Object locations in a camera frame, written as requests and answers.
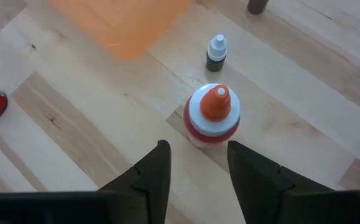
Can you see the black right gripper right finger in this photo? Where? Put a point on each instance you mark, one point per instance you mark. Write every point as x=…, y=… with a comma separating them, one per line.
x=260, y=193

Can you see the black-capped food coloring bottle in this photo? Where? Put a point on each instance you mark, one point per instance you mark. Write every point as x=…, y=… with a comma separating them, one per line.
x=257, y=6

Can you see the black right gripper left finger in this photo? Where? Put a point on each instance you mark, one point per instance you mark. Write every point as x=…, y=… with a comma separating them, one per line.
x=148, y=193

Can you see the orange-capped food coloring bottle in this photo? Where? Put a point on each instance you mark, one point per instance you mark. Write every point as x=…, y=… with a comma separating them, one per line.
x=214, y=124

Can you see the translucent orange plastic tray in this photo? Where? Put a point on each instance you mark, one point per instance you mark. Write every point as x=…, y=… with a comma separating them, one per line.
x=120, y=21

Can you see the white cap right of mat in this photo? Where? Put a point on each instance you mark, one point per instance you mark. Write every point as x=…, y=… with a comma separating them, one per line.
x=216, y=51

